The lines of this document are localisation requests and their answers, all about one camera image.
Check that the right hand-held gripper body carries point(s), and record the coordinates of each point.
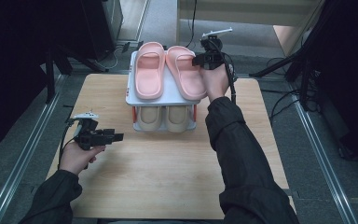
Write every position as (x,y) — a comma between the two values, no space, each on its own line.
(214,59)

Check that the metal floor rail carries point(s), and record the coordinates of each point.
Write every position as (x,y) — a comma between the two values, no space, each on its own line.
(28,149)
(323,161)

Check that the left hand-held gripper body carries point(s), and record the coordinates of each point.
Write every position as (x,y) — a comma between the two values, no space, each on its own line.
(88,137)

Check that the black curtain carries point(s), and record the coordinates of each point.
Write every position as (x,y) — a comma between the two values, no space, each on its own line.
(354,62)
(12,46)

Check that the black metal stand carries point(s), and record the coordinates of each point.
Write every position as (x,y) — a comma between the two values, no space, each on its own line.
(50,81)

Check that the black tripod stand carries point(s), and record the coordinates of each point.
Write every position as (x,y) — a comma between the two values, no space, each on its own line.
(279,63)

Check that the white two-tier shoe rack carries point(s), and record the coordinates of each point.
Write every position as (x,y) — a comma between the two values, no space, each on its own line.
(169,95)

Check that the grey cabinet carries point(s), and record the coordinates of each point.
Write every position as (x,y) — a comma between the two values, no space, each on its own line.
(115,18)

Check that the beige wooden partition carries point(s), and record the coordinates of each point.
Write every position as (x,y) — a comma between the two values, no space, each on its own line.
(261,12)

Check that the person's right hand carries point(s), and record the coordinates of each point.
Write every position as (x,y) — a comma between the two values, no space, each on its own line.
(216,84)

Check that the person's left hand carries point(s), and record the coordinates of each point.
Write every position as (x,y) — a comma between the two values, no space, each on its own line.
(76,160)

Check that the pink slipper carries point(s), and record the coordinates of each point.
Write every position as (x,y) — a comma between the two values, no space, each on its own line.
(186,81)
(149,81)

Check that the cream clog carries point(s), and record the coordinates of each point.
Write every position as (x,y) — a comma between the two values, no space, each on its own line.
(149,119)
(177,119)

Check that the grey table bracket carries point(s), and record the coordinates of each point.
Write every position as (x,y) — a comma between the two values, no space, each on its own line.
(33,188)
(292,193)

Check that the black floor plug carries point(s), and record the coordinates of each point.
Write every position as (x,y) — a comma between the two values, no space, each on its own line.
(139,43)
(126,47)

